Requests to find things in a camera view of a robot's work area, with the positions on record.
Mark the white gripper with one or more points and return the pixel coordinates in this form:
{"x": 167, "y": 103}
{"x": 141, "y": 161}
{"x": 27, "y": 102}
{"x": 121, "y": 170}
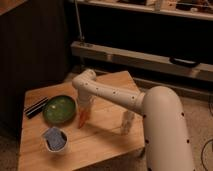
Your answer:
{"x": 85, "y": 103}

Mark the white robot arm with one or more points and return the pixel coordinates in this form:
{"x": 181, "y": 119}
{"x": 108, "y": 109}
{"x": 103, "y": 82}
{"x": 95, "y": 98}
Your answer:
{"x": 166, "y": 136}

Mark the green plate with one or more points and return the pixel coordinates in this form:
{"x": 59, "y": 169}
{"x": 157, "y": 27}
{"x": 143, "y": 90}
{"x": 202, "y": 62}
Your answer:
{"x": 59, "y": 109}

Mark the white cup with blue sponge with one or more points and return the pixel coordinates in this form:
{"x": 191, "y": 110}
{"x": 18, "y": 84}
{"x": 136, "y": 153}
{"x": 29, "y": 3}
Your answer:
{"x": 55, "y": 140}

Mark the black striped flat object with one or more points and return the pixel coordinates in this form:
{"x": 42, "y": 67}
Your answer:
{"x": 35, "y": 108}

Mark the metal pole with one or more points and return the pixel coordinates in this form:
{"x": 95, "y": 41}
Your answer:
{"x": 81, "y": 37}

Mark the long grey case with handle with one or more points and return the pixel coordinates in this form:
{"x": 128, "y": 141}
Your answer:
{"x": 140, "y": 60}

